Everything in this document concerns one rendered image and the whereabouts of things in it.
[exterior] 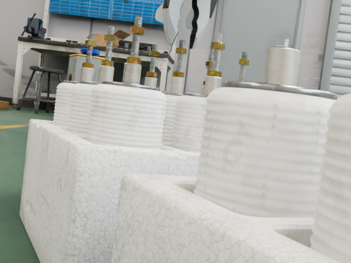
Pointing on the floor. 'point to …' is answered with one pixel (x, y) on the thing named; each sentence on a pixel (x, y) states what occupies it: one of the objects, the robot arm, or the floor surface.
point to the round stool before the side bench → (41, 86)
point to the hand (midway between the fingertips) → (184, 38)
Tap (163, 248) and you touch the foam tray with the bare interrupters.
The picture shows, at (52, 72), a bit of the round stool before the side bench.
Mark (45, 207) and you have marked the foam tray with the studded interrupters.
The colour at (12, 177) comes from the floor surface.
